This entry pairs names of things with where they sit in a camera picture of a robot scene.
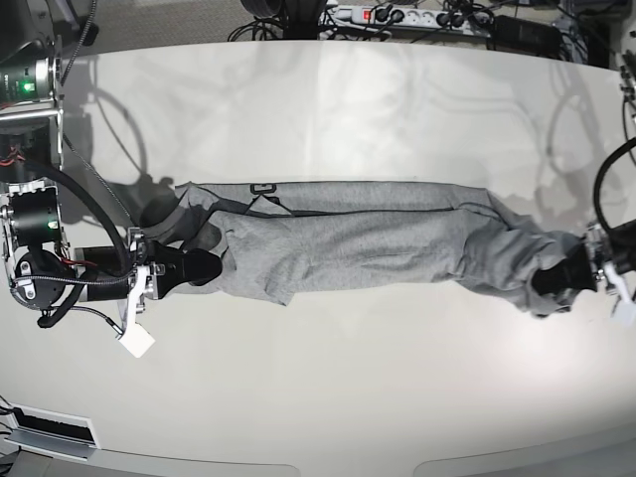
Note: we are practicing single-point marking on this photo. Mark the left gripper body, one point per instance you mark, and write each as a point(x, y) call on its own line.
point(602, 251)

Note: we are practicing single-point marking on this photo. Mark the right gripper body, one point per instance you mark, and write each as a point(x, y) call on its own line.
point(156, 269)

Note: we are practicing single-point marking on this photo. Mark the grey t-shirt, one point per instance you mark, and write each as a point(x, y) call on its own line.
point(278, 240)

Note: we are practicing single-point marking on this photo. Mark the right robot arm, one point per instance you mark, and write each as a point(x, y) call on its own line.
point(41, 274)

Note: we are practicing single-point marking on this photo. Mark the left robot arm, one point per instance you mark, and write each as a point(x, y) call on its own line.
point(584, 40)

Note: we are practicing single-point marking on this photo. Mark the black power adapter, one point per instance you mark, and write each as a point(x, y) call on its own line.
point(526, 36)

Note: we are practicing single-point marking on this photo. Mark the white power strip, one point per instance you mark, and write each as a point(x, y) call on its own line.
point(387, 18)

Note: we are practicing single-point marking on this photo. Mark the grey cable tray slot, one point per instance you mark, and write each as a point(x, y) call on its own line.
point(52, 433)

